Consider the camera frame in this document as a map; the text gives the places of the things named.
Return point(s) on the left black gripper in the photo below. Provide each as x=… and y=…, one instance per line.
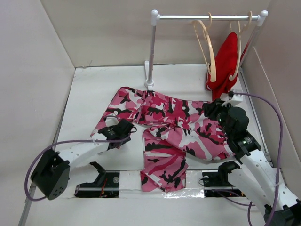
x=124, y=141

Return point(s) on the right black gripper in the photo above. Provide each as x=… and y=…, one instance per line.
x=214, y=106

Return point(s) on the pink camouflage trousers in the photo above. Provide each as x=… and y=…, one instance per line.
x=174, y=128

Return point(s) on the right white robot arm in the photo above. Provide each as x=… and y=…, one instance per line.
x=251, y=172

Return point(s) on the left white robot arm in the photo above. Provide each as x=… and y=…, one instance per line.
x=48, y=174

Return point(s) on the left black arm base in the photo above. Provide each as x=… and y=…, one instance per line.
x=106, y=184

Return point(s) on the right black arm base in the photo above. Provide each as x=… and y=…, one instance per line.
x=216, y=183

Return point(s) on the beige hanger with red garment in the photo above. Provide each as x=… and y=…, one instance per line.
x=239, y=43

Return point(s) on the red shorts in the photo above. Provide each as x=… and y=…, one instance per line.
x=225, y=62

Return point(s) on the white clothes rack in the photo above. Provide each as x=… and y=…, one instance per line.
x=156, y=17

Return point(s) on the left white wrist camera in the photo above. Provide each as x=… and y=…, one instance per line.
x=109, y=122

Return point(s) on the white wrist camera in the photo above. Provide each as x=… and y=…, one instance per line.
x=109, y=122
x=234, y=98

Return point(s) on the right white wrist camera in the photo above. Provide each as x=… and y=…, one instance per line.
x=234, y=98

